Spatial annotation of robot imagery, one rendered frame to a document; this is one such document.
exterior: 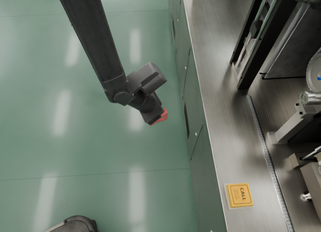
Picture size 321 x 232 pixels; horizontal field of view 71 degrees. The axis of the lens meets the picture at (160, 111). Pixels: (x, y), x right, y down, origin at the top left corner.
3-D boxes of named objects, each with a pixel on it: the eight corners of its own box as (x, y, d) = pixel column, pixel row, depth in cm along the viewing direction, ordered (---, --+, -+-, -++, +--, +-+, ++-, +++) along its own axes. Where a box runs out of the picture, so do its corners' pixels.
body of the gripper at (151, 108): (151, 86, 70) (138, 77, 64) (165, 112, 66) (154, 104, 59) (135, 99, 72) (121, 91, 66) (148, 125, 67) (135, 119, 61)
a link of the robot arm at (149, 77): (98, 73, 55) (110, 100, 51) (134, 41, 52) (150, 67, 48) (126, 89, 65) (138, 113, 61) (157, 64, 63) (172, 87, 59)
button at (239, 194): (225, 185, 77) (227, 183, 75) (246, 184, 77) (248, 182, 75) (230, 207, 74) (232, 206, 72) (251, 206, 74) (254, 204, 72)
